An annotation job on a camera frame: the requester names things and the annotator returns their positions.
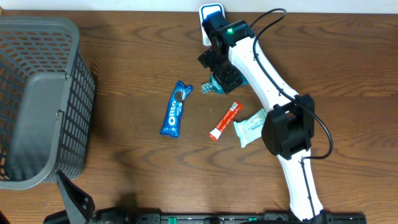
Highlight white barcode scanner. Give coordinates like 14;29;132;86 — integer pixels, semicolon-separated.
199;2;226;47

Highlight white wet wipes pack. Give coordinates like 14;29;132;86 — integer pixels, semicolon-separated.
233;108;267;148

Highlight blue mouthwash bottle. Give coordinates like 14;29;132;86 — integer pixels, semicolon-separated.
201;74;248;95

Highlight blue Oreo cookie pack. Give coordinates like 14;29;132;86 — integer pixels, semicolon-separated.
160;81;193;138

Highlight grey plastic mesh basket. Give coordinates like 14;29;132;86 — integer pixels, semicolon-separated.
1;16;96;190

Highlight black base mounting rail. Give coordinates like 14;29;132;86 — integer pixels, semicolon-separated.
90;212;367;224

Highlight red Nescafe stick sachet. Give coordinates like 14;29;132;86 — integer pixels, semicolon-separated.
209;101;243;141

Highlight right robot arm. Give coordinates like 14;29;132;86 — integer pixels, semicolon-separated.
198;10;324;222

